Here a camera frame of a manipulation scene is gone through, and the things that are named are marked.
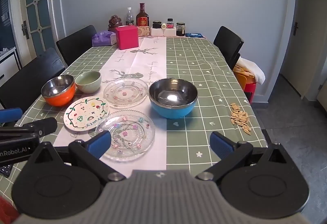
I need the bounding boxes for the white painted fruit plate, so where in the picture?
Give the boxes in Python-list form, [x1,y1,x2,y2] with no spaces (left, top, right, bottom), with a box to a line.
[63,96,110,132]

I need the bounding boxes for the orange steel bowl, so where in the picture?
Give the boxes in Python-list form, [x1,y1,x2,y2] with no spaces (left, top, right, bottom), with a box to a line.
[41,74,76,107]

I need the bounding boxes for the clear glass plate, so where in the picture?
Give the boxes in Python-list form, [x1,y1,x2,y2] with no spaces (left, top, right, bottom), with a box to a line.
[95,110,155,162]
[103,78,148,109]

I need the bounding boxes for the green ceramic bowl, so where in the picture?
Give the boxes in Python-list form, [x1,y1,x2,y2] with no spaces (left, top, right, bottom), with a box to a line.
[75,71,101,94]

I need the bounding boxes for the blue steel bowl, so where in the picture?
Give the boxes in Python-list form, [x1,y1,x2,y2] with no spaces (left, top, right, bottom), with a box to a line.
[148,78,198,119]

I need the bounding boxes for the near left black chair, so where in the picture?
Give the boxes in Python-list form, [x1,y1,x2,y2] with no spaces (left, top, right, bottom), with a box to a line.
[0,48,65,111]

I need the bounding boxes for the black chair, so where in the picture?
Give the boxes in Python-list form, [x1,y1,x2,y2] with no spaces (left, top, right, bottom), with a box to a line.
[213,26,244,70]
[56,25,96,66]
[0,48,65,111]

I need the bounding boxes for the green checkered tablecloth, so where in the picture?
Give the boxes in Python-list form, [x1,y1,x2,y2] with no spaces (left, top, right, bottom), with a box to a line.
[0,36,268,200]

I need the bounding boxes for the pink deer table runner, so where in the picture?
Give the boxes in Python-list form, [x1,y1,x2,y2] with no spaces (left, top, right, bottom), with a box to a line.
[65,37,167,177]

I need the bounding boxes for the white drawer cabinet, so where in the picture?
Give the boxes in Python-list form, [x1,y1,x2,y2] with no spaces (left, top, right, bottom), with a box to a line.
[0,47,22,87]

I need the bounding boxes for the red stool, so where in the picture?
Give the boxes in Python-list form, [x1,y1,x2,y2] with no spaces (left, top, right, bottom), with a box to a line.
[233,65,257,103]

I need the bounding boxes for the far left black chair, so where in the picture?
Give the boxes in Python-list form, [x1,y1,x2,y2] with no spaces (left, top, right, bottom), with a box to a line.
[56,25,96,66]

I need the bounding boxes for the white cloth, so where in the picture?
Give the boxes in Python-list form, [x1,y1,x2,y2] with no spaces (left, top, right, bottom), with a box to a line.
[236,57,265,85]

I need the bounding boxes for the right black chair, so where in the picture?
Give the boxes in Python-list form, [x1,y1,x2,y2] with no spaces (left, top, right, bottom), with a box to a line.
[213,26,244,70]

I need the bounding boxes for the purple tissue pack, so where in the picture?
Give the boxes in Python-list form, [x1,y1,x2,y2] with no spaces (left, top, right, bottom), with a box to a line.
[92,31,116,47]

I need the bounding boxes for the pink square box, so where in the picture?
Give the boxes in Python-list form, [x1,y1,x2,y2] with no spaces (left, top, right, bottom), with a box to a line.
[115,25,139,50]

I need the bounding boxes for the glass panel door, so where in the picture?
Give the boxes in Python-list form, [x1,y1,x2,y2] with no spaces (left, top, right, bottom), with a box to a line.
[9,0,57,66]

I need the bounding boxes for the blue packet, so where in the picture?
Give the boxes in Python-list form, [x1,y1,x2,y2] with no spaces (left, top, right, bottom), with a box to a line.
[185,33,203,38]

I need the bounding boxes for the brown ceramic teapot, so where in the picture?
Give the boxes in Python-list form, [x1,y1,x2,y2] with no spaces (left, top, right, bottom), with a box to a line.
[108,15,122,32]

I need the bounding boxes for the beige patterned tin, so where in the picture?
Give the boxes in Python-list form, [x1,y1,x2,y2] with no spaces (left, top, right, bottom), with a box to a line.
[137,26,150,37]

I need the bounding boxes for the dark glass jar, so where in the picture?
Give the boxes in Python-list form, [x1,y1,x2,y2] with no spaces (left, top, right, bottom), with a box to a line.
[176,22,185,36]

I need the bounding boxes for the clear water bottle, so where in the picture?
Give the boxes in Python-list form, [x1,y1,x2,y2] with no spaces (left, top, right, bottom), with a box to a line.
[125,7,134,26]

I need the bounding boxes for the white box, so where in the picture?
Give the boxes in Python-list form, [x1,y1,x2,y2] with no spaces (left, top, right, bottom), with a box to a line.
[150,27,176,37]

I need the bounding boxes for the small red label bottle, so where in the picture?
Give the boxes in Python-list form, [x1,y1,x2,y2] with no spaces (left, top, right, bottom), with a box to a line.
[166,18,174,29]

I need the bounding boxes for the brown liquor bottle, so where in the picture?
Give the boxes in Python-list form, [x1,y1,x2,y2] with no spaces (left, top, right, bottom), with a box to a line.
[136,3,149,27]

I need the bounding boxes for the black lid jar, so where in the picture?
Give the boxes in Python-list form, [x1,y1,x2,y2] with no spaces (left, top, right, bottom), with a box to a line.
[152,21,162,29]

